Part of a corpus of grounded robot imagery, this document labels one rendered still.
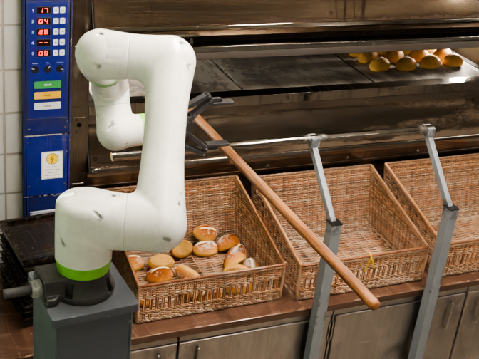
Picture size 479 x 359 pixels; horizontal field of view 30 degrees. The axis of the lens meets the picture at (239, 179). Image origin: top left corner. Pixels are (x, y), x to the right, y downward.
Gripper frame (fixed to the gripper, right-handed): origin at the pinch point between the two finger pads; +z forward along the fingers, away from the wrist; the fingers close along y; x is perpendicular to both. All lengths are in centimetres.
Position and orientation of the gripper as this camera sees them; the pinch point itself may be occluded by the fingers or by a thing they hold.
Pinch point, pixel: (226, 122)
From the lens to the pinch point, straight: 270.2
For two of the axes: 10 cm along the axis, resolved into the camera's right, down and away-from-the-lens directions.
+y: -1.0, 8.9, 4.5
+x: 4.1, 4.5, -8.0
